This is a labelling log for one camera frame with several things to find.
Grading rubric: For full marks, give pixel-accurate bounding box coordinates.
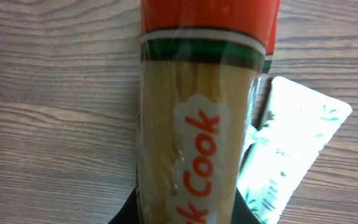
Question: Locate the white floral cream tube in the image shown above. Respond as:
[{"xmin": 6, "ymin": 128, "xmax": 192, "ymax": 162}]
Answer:
[{"xmin": 237, "ymin": 77, "xmax": 352, "ymax": 224}]

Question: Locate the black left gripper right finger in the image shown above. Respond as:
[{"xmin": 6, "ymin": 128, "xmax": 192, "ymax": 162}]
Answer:
[{"xmin": 231, "ymin": 189, "xmax": 260, "ymax": 224}]

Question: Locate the orange spaghetti pasta packet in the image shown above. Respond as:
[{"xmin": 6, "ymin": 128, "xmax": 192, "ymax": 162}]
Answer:
[{"xmin": 136, "ymin": 0, "xmax": 280, "ymax": 223}]

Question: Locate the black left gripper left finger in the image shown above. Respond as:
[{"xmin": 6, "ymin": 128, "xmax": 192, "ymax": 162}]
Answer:
[{"xmin": 108, "ymin": 188, "xmax": 140, "ymax": 224}]

